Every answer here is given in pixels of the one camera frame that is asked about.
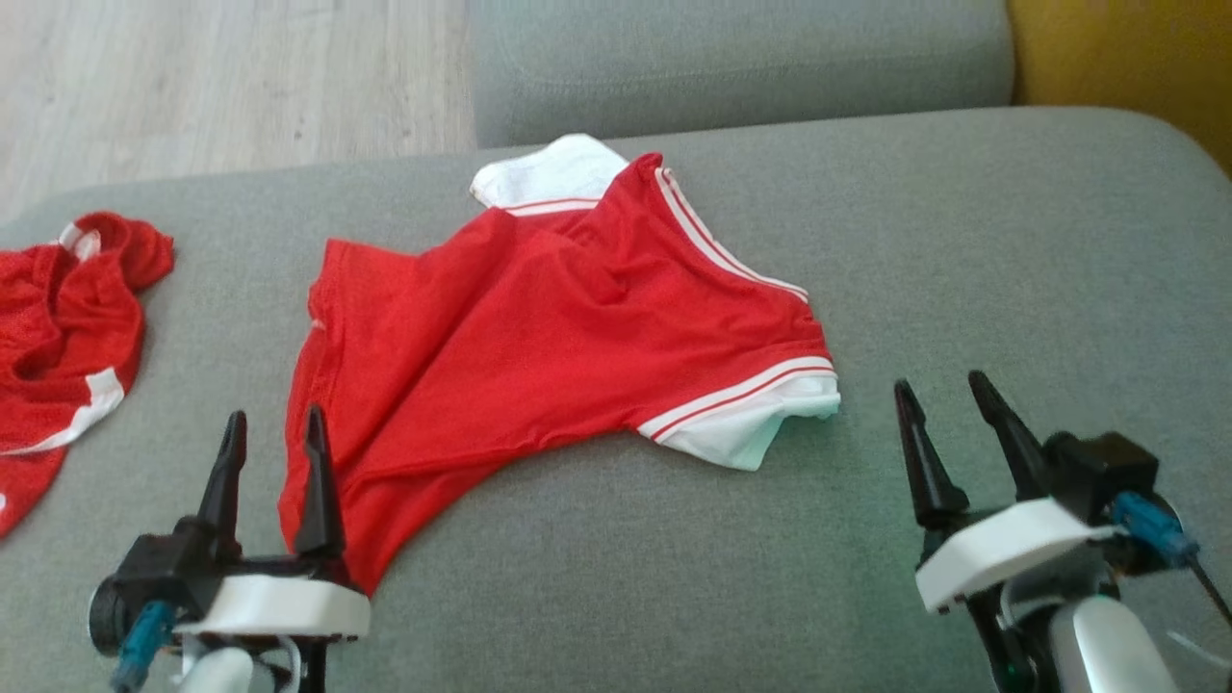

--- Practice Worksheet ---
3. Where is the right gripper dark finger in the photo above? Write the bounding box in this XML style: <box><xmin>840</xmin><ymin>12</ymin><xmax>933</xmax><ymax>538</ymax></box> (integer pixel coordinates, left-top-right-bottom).
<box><xmin>892</xmin><ymin>378</ymin><xmax>971</xmax><ymax>530</ymax></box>
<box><xmin>967</xmin><ymin>370</ymin><xmax>1054</xmax><ymax>503</ymax></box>

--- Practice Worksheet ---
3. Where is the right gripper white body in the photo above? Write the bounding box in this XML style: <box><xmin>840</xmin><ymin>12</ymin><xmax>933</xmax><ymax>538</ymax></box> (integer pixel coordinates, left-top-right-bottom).
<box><xmin>912</xmin><ymin>498</ymin><xmax>1119</xmax><ymax>617</ymax></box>

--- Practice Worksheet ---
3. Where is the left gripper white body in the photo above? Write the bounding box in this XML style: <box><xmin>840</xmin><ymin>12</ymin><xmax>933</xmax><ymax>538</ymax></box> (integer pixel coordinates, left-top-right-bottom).
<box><xmin>176</xmin><ymin>553</ymin><xmax>373</xmax><ymax>642</ymax></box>

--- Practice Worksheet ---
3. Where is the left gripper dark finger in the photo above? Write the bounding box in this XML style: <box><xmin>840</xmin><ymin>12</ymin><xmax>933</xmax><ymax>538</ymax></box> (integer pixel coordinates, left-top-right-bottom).
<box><xmin>196</xmin><ymin>410</ymin><xmax>249</xmax><ymax>561</ymax></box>
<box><xmin>293</xmin><ymin>403</ymin><xmax>347</xmax><ymax>561</ymax></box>

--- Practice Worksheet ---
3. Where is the red mesh garment white band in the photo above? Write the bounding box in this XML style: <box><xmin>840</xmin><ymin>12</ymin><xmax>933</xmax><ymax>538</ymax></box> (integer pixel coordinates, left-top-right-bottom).
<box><xmin>0</xmin><ymin>212</ymin><xmax>176</xmax><ymax>540</ymax></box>

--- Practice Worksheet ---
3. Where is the red Bulls basketball jersey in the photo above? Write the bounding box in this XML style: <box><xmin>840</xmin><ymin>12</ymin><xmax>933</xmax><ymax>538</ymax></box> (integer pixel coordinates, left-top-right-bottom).
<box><xmin>277</xmin><ymin>133</ymin><xmax>843</xmax><ymax>598</ymax></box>

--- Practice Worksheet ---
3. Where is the large grey sofa seat cushion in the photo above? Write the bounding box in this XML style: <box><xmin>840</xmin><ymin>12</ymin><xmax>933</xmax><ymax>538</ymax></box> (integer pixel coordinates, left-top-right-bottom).
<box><xmin>0</xmin><ymin>106</ymin><xmax>1232</xmax><ymax>693</ymax></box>

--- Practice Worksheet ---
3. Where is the grey stitched sofa cushion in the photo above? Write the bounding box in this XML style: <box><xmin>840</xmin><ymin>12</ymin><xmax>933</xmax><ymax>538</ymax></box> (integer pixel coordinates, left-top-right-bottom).
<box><xmin>467</xmin><ymin>0</ymin><xmax>1016</xmax><ymax>150</ymax></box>

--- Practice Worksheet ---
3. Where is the white cable tag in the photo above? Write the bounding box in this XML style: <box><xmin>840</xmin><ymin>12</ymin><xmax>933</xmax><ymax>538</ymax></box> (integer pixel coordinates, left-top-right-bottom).
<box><xmin>1168</xmin><ymin>629</ymin><xmax>1232</xmax><ymax>672</ymax></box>

